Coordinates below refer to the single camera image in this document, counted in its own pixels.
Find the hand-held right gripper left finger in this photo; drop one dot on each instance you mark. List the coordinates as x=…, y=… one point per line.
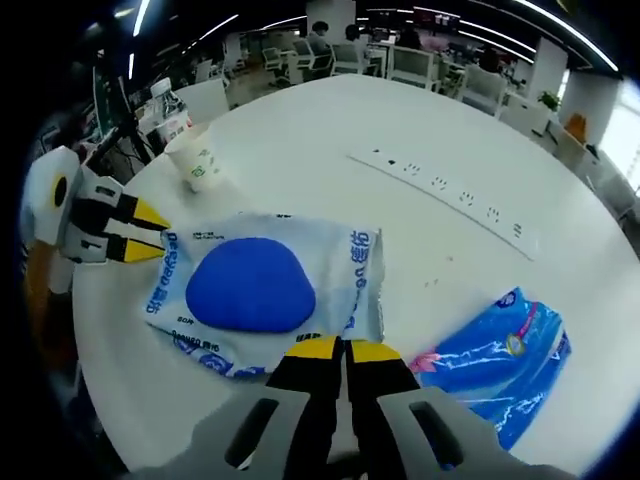
x=280, y=430

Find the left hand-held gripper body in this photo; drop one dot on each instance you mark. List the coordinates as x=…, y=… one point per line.
x=42, y=200

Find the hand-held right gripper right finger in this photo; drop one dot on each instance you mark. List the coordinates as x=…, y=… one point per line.
x=395, y=435

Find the white paper cup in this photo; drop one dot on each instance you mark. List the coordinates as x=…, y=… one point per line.
x=197, y=160

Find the clear plastic water bottle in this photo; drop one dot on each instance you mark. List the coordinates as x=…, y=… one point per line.
x=170, y=107

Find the blue tissue pack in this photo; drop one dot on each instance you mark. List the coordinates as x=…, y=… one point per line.
x=500, y=365

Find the wet wipes packet blue lid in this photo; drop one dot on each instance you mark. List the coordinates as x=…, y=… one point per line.
x=250, y=285

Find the group of white office chairs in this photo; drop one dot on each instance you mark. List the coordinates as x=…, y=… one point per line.
x=410, y=67

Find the black tripod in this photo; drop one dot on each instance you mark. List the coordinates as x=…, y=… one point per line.
x=125, y=115

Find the white built-in socket strip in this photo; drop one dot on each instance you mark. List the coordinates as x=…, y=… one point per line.
x=450, y=192

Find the orange yellow object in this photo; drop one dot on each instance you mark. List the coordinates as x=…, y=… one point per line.
x=576, y=129

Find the green potted plant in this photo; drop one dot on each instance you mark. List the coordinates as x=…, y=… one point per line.
x=549, y=100

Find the long straight ceiling light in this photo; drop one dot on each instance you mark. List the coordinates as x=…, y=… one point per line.
x=575, y=32

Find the wall television screen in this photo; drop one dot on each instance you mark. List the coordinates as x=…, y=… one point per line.
x=436, y=16

